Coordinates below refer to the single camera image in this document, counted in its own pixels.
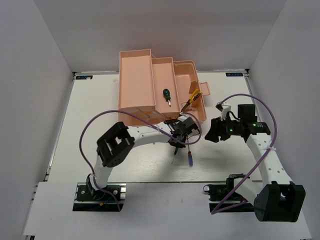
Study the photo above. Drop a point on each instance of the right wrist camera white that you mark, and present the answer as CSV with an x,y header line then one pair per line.
x,y
224,108

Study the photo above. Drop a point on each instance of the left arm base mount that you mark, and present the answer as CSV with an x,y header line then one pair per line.
x,y
89,199

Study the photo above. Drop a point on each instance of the pink plastic toolbox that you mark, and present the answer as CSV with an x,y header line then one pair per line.
x,y
142,79

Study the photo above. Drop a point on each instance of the dark green stubby screwdriver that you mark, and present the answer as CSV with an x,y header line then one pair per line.
x,y
167,96

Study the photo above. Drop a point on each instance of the blue red screwdriver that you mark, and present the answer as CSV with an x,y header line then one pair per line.
x,y
190,157

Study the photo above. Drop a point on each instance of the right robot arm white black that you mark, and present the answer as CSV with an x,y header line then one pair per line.
x,y
278,199

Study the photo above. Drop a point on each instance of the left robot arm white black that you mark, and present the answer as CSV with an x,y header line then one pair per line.
x,y
115,144

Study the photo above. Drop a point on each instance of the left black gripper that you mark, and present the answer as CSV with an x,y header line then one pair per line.
x,y
177,144

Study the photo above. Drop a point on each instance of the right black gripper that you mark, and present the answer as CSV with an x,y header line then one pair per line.
x,y
216,129

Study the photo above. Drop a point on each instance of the yellow black pliers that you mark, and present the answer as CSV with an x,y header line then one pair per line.
x,y
194,96

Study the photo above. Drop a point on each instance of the black green precision screwdriver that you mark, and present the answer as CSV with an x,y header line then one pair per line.
x,y
176,156

